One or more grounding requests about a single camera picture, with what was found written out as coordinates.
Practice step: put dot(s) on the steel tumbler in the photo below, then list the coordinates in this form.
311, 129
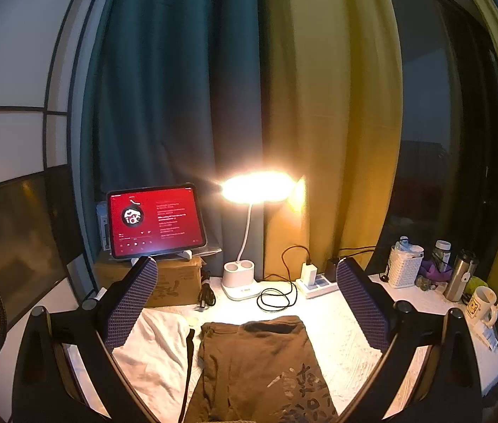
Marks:
458, 277

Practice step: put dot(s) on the dark glass window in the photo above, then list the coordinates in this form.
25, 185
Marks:
443, 119

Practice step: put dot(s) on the crumpled white plastic bag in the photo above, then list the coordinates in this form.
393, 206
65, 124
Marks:
407, 246

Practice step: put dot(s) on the white garment with black trim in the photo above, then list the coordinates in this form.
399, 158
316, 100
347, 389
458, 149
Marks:
156, 361

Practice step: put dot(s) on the jar with white lid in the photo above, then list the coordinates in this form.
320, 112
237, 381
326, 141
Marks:
442, 253

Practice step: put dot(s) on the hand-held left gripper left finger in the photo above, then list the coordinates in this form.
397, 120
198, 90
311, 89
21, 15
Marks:
130, 304

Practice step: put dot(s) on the black power adapter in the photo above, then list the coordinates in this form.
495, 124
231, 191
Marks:
332, 269

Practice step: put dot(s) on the white power strip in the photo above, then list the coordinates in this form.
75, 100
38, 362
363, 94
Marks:
319, 290

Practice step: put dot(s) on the white blue carton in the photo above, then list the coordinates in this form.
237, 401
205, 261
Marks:
102, 229

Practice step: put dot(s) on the white charger plug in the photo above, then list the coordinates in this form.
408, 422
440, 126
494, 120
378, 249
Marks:
308, 273

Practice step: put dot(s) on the purple cloth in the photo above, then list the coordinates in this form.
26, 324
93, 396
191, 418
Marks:
436, 273

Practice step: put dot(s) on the white perforated basket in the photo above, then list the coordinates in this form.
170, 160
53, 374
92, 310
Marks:
403, 268

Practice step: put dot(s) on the grey fuzzy object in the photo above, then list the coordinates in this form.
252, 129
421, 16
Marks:
425, 283

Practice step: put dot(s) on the brown t-shirt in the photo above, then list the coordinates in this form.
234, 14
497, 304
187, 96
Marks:
240, 361

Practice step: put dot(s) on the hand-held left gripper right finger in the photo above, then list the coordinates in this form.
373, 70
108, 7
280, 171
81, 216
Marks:
363, 304

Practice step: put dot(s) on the tablet with red screen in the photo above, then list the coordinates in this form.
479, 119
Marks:
156, 220

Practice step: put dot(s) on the white desk lamp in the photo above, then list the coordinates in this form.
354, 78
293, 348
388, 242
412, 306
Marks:
239, 280

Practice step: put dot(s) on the white labelled tube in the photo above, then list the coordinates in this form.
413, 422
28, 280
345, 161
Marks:
486, 337

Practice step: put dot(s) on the white textured tablecloth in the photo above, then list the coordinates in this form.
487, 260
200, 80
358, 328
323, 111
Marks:
341, 352

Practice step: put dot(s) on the white printed mug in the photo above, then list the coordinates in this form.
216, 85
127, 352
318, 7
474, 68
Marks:
480, 304

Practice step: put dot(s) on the yellow green object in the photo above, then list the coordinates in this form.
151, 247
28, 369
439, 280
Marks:
478, 283

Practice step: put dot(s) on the cardboard box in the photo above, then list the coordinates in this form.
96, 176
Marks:
174, 286

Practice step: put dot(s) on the teal curtain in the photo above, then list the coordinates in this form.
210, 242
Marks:
165, 75

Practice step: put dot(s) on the white tablet stand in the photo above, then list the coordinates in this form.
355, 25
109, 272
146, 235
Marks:
185, 255

